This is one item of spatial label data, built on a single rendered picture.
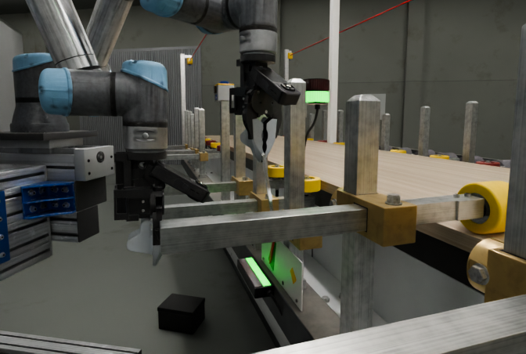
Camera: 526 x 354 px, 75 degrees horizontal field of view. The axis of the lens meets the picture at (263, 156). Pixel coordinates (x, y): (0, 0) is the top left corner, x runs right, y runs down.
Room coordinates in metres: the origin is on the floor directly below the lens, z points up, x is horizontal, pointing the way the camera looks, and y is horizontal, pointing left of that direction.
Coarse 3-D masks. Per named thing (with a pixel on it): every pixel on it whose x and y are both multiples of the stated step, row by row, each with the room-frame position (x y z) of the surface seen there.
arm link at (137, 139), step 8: (128, 128) 0.57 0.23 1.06; (136, 128) 0.57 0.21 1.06; (144, 128) 0.57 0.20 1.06; (152, 128) 0.58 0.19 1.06; (160, 128) 0.59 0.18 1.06; (128, 136) 0.57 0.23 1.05; (136, 136) 0.57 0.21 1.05; (144, 136) 0.56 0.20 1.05; (152, 136) 0.58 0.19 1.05; (160, 136) 0.59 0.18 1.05; (128, 144) 0.57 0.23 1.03; (136, 144) 0.57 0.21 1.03; (144, 144) 0.57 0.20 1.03; (152, 144) 0.58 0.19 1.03; (160, 144) 0.59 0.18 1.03; (136, 152) 0.58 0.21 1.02; (144, 152) 0.58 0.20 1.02; (152, 152) 0.58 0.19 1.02
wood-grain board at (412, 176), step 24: (312, 144) 2.32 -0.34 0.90; (336, 144) 2.32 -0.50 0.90; (312, 168) 1.20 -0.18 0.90; (336, 168) 1.20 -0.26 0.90; (384, 168) 1.20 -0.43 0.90; (408, 168) 1.20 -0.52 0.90; (432, 168) 1.20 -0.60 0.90; (456, 168) 1.20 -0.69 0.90; (480, 168) 1.20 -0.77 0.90; (504, 168) 1.20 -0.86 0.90; (384, 192) 0.81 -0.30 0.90; (408, 192) 0.81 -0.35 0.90; (432, 192) 0.81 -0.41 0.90; (456, 192) 0.81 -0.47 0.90; (456, 240) 0.53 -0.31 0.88; (480, 240) 0.49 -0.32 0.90
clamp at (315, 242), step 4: (320, 236) 0.66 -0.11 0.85; (292, 240) 0.68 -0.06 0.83; (296, 240) 0.66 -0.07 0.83; (300, 240) 0.64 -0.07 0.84; (304, 240) 0.65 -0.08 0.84; (308, 240) 0.65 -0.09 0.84; (312, 240) 0.65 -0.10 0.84; (316, 240) 0.65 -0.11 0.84; (320, 240) 0.66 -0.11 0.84; (296, 244) 0.66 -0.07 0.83; (300, 244) 0.64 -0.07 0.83; (304, 244) 0.65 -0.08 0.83; (308, 244) 0.65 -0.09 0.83; (312, 244) 0.65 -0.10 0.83; (316, 244) 0.65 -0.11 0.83; (320, 244) 0.66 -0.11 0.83; (300, 248) 0.64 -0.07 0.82; (304, 248) 0.65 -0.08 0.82; (308, 248) 0.65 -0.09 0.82; (312, 248) 0.65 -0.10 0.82
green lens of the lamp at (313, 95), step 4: (308, 92) 0.73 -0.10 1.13; (312, 92) 0.72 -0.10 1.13; (316, 92) 0.72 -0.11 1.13; (320, 92) 0.72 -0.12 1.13; (324, 92) 0.73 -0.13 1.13; (328, 92) 0.73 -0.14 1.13; (308, 96) 0.73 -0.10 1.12; (312, 96) 0.72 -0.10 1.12; (316, 96) 0.72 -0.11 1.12; (320, 96) 0.72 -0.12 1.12; (324, 96) 0.73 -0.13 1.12; (328, 96) 0.74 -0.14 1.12; (308, 100) 0.73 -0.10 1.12; (312, 100) 0.72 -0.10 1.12; (316, 100) 0.72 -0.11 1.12; (320, 100) 0.72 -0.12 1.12; (324, 100) 0.73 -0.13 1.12; (328, 100) 0.74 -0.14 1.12
